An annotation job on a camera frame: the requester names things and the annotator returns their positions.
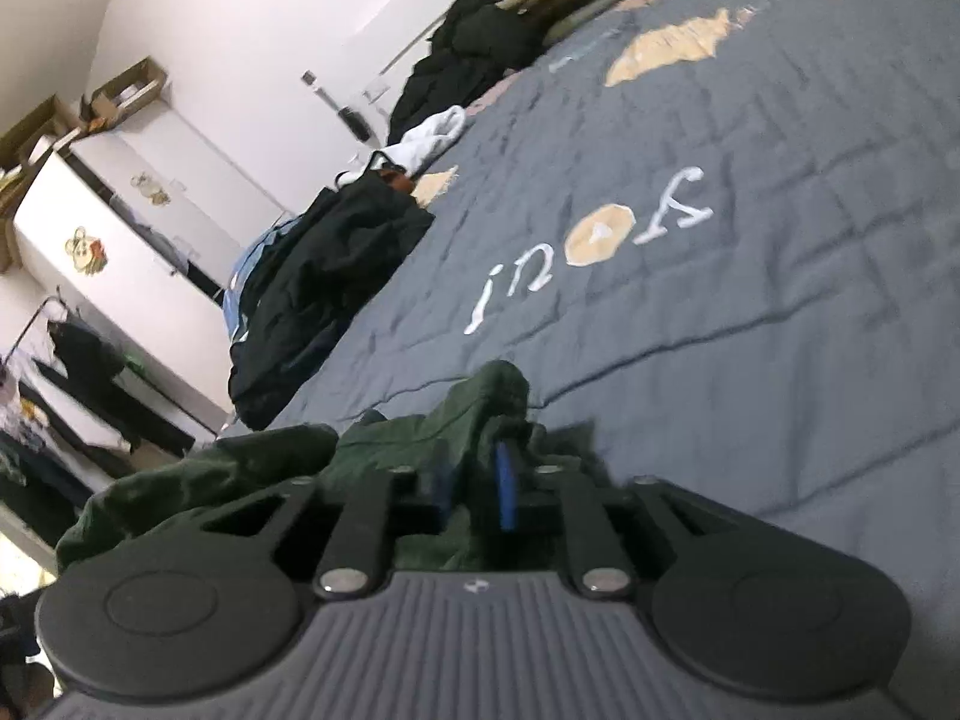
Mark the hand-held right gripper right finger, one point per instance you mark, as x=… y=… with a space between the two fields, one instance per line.
x=506 y=487

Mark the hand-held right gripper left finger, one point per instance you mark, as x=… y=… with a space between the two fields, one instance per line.
x=442 y=484

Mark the dark green t-shirt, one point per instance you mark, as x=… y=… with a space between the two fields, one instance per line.
x=247 y=465

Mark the pile of black clothes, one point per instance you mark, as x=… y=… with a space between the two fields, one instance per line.
x=330 y=277

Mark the dark hanging clothes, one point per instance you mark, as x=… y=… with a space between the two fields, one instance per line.
x=90 y=382

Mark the light blue cloth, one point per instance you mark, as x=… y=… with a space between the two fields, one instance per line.
x=251 y=270

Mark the white garment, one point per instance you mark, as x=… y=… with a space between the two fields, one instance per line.
x=431 y=135

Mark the white wardrobe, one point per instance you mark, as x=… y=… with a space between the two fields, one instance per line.
x=135 y=292

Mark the black hanging brush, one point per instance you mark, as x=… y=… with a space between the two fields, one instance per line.
x=349 y=112

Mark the cartoon animal sticker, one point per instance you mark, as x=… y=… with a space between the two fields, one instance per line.
x=150 y=189
x=86 y=251

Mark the black puffer jacket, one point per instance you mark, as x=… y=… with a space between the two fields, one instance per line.
x=472 y=52

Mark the white headboard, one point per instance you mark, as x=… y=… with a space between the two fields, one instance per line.
x=450 y=7

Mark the white wall switch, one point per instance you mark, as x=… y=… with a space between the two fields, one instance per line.
x=376 y=90

